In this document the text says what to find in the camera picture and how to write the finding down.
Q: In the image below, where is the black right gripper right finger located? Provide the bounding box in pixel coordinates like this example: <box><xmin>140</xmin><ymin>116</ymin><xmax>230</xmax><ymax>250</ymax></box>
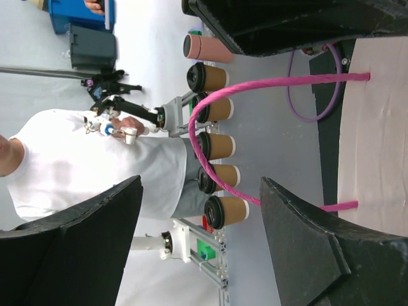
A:
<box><xmin>260</xmin><ymin>177</ymin><xmax>407</xmax><ymax>305</ymax></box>

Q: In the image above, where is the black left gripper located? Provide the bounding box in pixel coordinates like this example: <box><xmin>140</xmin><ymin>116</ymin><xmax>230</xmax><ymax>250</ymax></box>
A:
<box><xmin>181</xmin><ymin>0</ymin><xmax>407</xmax><ymax>57</ymax></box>

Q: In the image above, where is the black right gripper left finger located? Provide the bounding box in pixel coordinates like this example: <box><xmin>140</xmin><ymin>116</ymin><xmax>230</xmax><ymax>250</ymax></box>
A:
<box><xmin>1</xmin><ymin>176</ymin><xmax>142</xmax><ymax>305</ymax></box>

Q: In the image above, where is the pink kraft paper bag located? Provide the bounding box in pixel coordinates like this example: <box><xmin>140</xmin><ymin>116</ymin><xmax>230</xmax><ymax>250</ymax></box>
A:
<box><xmin>207</xmin><ymin>37</ymin><xmax>407</xmax><ymax>236</ymax></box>

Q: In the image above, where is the lidded coffee cup one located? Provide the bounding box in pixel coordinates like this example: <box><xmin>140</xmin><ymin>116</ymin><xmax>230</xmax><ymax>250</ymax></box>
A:
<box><xmin>186</xmin><ymin>62</ymin><xmax>230</xmax><ymax>93</ymax></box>

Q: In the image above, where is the lidded coffee cup two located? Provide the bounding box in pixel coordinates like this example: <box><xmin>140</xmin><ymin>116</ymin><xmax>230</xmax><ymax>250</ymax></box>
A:
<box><xmin>196</xmin><ymin>98</ymin><xmax>234</xmax><ymax>124</ymax></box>

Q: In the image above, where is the lidded coffee cup five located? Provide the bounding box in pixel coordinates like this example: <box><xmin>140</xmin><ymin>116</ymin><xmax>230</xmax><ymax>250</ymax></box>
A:
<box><xmin>204</xmin><ymin>196</ymin><xmax>249</xmax><ymax>230</ymax></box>

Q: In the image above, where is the lidded coffee cup four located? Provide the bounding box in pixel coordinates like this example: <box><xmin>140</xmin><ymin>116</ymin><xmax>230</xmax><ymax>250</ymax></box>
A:
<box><xmin>198</xmin><ymin>164</ymin><xmax>241</xmax><ymax>194</ymax></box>

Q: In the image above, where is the lidded coffee cup three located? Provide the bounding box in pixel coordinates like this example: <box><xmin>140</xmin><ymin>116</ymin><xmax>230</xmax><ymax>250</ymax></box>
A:
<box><xmin>197</xmin><ymin>131</ymin><xmax>236</xmax><ymax>161</ymax></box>

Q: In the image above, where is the operator's hand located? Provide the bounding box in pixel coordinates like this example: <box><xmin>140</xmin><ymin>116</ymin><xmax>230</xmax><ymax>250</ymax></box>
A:
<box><xmin>111</xmin><ymin>117</ymin><xmax>145</xmax><ymax>137</ymax></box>

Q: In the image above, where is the pink cylinder tumbler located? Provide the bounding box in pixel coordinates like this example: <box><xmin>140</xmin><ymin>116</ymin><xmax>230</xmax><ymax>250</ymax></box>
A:
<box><xmin>183</xmin><ymin>34</ymin><xmax>234</xmax><ymax>64</ymax></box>

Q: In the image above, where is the person in white shirt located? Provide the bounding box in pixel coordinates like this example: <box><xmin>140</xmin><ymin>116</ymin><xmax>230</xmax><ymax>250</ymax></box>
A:
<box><xmin>1</xmin><ymin>109</ymin><xmax>208</xmax><ymax>221</ymax></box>

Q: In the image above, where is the dark grey bin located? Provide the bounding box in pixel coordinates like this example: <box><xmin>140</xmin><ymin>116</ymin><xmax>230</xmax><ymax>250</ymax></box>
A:
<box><xmin>69</xmin><ymin>25</ymin><xmax>117</xmax><ymax>70</ymax></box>

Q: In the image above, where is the blue storage crate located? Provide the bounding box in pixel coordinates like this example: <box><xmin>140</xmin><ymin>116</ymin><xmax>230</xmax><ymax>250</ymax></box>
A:
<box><xmin>46</xmin><ymin>0</ymin><xmax>115</xmax><ymax>34</ymax></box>

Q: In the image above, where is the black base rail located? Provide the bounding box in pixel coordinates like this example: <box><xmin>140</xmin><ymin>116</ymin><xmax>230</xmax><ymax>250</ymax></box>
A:
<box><xmin>309</xmin><ymin>40</ymin><xmax>356</xmax><ymax>205</ymax></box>

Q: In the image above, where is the aluminium frame with green blocks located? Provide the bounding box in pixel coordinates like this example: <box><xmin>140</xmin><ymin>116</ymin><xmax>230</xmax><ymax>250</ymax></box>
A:
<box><xmin>174</xmin><ymin>217</ymin><xmax>231</xmax><ymax>306</ymax></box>

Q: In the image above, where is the teleoperation leader arm handle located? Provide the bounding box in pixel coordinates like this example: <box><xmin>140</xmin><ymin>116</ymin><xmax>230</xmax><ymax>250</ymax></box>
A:
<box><xmin>81</xmin><ymin>70</ymin><xmax>194</xmax><ymax>144</ymax></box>

